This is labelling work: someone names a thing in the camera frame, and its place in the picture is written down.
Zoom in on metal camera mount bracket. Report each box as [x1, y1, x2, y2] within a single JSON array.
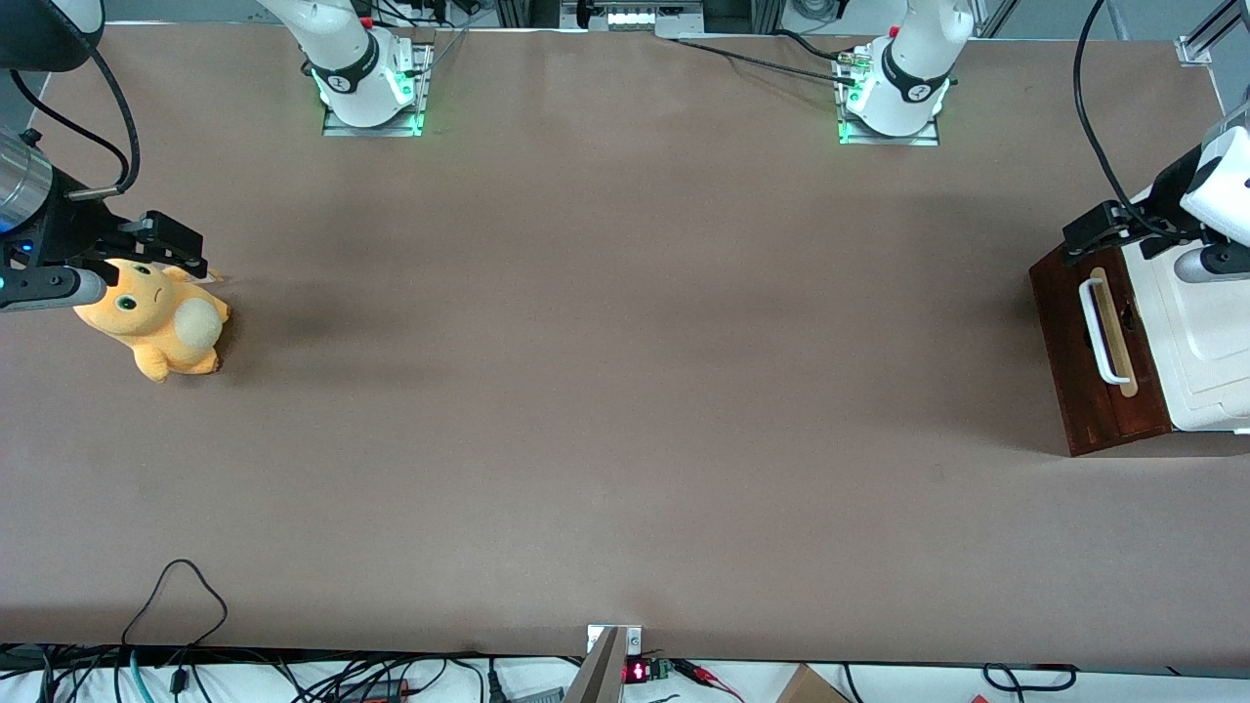
[[562, 624, 646, 703]]

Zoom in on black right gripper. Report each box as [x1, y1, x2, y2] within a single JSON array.
[[8, 174, 210, 281]]

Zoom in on white drawer handle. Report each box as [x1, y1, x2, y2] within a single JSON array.
[[1077, 277, 1134, 386]]

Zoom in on red clip leads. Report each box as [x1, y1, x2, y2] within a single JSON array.
[[672, 658, 747, 702]]

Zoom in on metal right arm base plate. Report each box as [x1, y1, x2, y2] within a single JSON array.
[[321, 43, 435, 139]]

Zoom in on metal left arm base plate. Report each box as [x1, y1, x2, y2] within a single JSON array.
[[836, 47, 941, 148]]

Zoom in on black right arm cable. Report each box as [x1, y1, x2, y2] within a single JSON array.
[[8, 44, 142, 202]]

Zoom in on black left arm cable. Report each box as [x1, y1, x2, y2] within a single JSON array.
[[1072, 0, 1188, 241]]

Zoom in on orange plush toy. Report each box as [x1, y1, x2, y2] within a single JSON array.
[[73, 258, 232, 384]]

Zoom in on black cable to arm base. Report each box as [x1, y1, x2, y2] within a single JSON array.
[[672, 29, 862, 87]]

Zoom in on black looped floor cable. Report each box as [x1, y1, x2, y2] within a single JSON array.
[[980, 663, 1079, 693]]

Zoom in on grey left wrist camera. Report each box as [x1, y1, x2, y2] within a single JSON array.
[[1174, 244, 1250, 285]]

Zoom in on brown cardboard box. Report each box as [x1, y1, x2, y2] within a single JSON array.
[[775, 663, 853, 703]]

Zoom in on black cable loop on table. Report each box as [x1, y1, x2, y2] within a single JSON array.
[[120, 558, 229, 653]]

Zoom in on light wooden handle plate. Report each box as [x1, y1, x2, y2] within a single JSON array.
[[1090, 266, 1141, 398]]

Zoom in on aluminium frame profile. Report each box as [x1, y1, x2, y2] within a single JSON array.
[[1176, 0, 1250, 67]]

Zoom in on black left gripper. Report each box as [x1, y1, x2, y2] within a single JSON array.
[[1062, 146, 1222, 269]]

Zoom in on black power adapter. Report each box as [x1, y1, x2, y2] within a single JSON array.
[[336, 678, 413, 703]]

